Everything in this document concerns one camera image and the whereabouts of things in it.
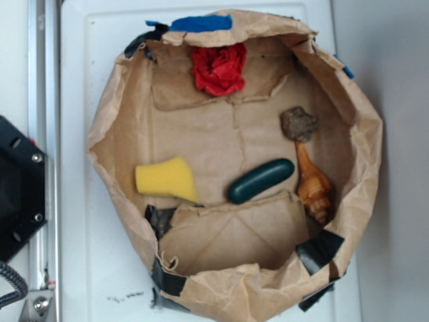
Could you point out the brown paper bag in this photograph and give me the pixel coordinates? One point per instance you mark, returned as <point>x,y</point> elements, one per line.
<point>240,260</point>

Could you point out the black tape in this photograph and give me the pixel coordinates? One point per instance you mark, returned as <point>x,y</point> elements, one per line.
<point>309,300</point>
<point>172,284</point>
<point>140,41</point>
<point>159,219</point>
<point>319,251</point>

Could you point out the black tape bottom right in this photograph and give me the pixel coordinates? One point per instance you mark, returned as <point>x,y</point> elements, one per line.
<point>309,300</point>

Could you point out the dark green plastic pickle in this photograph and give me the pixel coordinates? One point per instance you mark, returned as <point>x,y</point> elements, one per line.
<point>260,179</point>

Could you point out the metal corner bracket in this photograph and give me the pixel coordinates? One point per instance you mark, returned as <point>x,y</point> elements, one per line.
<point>39,306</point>

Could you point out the grey brown rock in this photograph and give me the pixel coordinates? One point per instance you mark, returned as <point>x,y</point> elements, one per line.
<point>298,125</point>

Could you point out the black tape bottom left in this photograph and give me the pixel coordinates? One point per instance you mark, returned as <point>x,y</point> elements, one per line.
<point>172,284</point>

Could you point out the red crumpled tissue paper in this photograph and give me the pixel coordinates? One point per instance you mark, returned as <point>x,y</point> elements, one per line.
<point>218,71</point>

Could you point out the orange spiral seashell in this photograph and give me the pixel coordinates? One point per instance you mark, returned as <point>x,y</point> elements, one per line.
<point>314,186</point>

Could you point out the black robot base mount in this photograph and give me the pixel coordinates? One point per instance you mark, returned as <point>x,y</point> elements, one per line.
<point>23,190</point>

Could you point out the black tape inner right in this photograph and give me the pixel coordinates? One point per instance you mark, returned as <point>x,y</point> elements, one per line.
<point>319,251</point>

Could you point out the blue tape piece right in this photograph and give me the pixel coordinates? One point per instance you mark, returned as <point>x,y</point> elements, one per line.
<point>346,69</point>

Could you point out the black tape top left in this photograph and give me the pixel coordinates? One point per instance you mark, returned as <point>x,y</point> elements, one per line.
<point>140,41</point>

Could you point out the aluminium rail frame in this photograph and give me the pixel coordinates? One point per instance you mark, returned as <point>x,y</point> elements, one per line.
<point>44,128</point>

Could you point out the black tape inner left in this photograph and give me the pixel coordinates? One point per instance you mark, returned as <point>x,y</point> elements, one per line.
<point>159,219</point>

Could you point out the yellow sponge piece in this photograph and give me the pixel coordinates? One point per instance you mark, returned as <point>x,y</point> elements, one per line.
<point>172,178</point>

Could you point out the blue tape strip top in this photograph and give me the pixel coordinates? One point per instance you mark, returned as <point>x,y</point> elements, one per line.
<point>198,24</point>

